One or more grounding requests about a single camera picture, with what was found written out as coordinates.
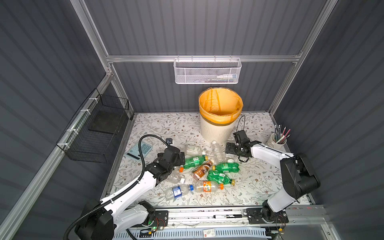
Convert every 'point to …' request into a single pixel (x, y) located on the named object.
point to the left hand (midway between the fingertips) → (175, 153)
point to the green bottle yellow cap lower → (220, 178)
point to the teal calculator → (134, 152)
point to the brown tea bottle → (202, 170)
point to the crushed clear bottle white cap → (175, 178)
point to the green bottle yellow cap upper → (195, 161)
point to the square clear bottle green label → (193, 149)
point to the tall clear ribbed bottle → (218, 152)
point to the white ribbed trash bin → (220, 134)
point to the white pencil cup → (277, 141)
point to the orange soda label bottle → (207, 186)
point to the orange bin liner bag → (219, 106)
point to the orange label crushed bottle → (181, 169)
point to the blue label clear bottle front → (178, 191)
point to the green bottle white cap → (229, 167)
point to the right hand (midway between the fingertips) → (234, 150)
